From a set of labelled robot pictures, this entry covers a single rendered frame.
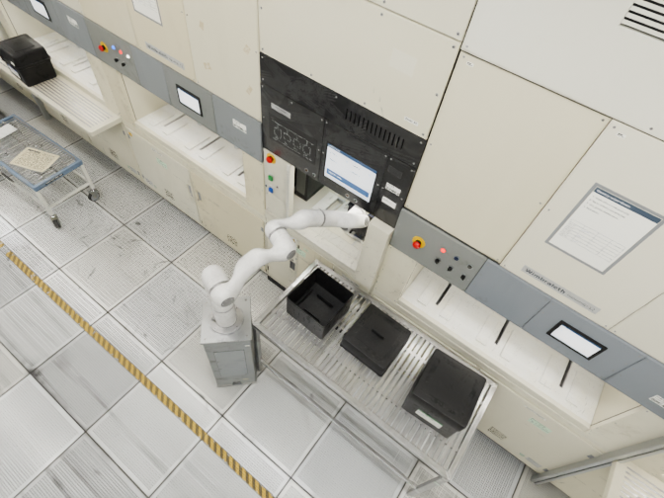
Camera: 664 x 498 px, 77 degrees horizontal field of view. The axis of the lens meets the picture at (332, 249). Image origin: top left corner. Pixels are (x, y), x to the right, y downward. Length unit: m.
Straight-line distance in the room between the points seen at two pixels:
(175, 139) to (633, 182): 2.83
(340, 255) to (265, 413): 1.21
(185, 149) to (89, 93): 1.05
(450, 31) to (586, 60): 0.41
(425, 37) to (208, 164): 1.99
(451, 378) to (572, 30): 1.55
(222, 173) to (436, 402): 2.03
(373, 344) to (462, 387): 0.50
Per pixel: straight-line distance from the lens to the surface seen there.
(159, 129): 3.50
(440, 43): 1.56
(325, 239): 2.66
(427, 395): 2.16
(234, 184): 2.99
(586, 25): 1.41
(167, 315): 3.44
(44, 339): 3.66
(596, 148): 1.53
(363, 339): 2.35
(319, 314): 2.49
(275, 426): 3.05
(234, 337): 2.44
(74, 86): 4.21
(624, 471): 2.73
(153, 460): 3.12
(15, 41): 4.36
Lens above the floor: 2.98
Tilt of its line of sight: 54 degrees down
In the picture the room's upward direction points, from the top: 10 degrees clockwise
